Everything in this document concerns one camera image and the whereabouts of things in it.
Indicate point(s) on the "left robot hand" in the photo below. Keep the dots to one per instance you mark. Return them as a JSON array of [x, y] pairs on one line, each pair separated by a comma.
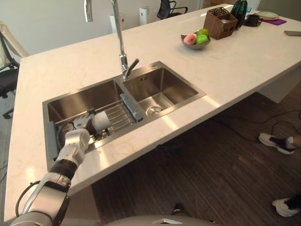
[[82, 121]]

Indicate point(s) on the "white cup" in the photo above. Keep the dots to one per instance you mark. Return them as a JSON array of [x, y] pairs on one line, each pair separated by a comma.
[[101, 121]]

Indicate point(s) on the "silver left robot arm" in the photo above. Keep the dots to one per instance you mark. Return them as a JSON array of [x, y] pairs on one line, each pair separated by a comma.
[[58, 169]]

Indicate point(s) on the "stainless steel double sink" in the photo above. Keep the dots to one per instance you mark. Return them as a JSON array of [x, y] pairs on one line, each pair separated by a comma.
[[122, 99]]

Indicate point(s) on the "chrome kitchen faucet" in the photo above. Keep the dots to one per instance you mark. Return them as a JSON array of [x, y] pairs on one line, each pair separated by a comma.
[[121, 47]]

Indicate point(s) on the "black swivel chair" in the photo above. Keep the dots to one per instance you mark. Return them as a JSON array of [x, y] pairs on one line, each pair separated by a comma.
[[8, 77]]

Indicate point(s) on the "white air purifier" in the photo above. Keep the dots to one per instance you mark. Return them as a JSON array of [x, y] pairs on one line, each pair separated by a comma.
[[144, 15], [117, 23]]

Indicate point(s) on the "chrome curved pipe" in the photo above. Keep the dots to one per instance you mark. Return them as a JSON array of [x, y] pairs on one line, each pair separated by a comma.
[[88, 10]]

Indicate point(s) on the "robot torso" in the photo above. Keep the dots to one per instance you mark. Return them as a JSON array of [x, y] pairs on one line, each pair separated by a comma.
[[131, 220]]

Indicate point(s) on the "robot dark foot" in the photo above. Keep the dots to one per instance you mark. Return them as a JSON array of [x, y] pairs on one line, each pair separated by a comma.
[[179, 209]]

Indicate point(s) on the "pink peach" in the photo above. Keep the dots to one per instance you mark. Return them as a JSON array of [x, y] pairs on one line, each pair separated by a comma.
[[190, 39]]

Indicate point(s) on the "grey fruit bowl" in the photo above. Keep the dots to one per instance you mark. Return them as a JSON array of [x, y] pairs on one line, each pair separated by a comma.
[[195, 44]]

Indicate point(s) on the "black office chair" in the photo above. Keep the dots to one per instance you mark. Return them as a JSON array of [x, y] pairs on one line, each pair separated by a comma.
[[168, 8]]

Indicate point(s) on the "green apple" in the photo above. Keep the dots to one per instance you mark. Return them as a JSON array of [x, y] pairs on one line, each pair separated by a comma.
[[202, 39]]

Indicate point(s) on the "green pear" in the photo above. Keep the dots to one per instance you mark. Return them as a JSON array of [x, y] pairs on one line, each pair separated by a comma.
[[203, 31]]

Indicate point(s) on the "brown wicker basket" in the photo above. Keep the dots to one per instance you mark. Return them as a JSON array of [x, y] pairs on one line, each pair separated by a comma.
[[219, 24]]

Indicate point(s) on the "dark green glass vase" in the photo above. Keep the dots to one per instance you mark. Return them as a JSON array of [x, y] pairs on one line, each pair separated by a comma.
[[239, 9]]

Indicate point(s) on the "person's white shoe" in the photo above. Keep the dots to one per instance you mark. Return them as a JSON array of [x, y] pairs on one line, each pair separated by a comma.
[[285, 206], [276, 142]]

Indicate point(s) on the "black mug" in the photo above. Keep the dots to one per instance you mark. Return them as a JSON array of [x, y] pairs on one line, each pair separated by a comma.
[[253, 19]]

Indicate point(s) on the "light green plate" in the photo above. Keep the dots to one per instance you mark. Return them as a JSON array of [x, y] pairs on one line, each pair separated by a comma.
[[266, 14]]

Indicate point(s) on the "purple mat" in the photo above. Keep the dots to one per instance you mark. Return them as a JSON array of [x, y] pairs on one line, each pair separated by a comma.
[[274, 21]]

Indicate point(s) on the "grey phone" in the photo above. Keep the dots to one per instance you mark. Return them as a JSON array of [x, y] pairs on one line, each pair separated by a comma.
[[293, 33]]

